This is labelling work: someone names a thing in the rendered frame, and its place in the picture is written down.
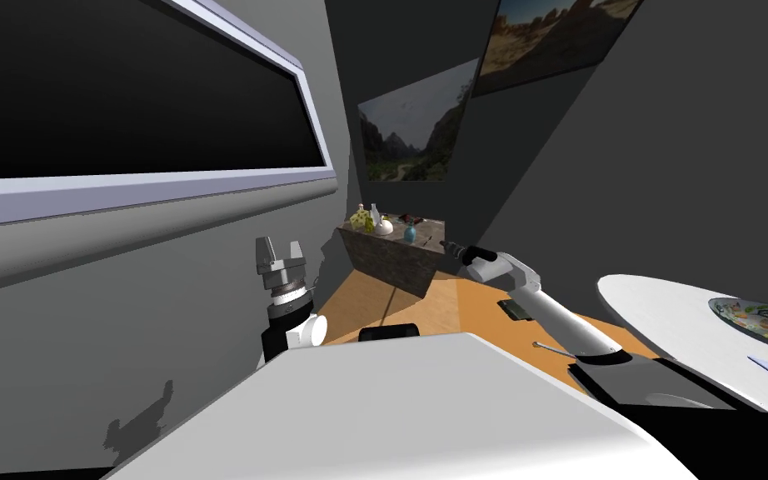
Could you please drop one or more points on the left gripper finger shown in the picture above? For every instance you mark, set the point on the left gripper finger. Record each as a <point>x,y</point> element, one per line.
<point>294,252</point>
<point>265,252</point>

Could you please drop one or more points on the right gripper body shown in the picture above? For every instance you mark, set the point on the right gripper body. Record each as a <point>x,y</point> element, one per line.
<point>452,248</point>

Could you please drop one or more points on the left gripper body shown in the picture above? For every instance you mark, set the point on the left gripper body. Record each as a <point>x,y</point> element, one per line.
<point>283,272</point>

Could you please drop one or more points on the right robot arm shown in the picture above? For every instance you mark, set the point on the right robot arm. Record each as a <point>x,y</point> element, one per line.
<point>557,316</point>

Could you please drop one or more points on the dark stone sideboard with ornaments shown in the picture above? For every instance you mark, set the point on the dark stone sideboard with ornaments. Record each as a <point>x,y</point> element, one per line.
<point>394,260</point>

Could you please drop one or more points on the small dark green flat object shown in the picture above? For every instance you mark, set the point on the small dark green flat object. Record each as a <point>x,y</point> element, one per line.
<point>514,310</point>

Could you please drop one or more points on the metal spoon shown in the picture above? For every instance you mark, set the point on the metal spoon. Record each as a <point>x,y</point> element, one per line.
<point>550,349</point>

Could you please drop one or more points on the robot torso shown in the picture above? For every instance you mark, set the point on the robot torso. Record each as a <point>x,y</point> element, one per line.
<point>384,413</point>

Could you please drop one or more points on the white round table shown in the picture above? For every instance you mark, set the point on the white round table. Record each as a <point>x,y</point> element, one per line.
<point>664,326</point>

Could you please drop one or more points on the colourful patterned plate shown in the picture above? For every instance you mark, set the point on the colourful patterned plate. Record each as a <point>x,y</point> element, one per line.
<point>760,320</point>

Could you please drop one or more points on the mountain valley wall picture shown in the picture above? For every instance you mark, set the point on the mountain valley wall picture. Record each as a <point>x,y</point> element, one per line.
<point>417,126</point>

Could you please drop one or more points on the dark window with white frame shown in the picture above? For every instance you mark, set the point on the dark window with white frame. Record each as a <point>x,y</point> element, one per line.
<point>124,93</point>

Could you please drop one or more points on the desert rock wall picture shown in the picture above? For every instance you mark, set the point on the desert rock wall picture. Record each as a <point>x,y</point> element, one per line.
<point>550,36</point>

